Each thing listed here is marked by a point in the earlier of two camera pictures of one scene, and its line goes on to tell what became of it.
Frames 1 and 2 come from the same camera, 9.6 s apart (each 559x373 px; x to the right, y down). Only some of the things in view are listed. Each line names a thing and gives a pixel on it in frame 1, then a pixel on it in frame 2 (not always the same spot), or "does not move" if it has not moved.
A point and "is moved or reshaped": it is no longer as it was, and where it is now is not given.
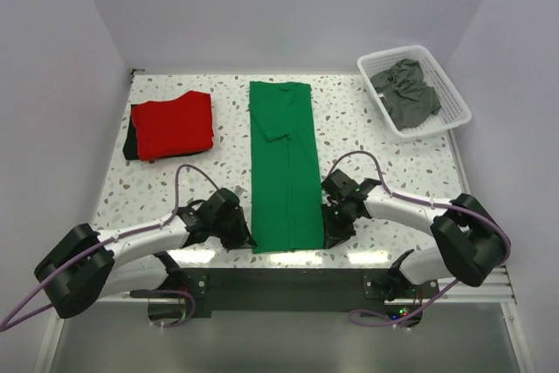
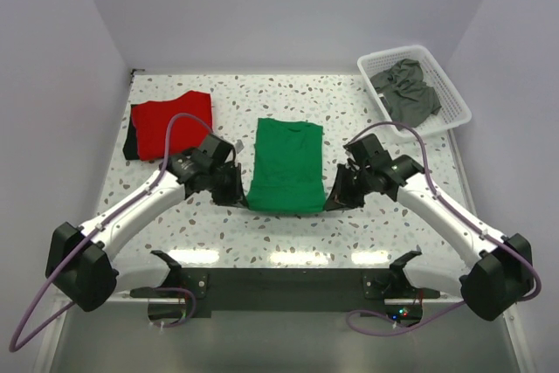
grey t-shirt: (409, 99) does not move
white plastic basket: (411, 91) does not move
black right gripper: (334, 235) → (341, 198)
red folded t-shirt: (175, 126) does not move
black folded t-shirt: (130, 147) does not move
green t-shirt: (286, 192) is moved or reshaped
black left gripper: (241, 238) → (235, 196)
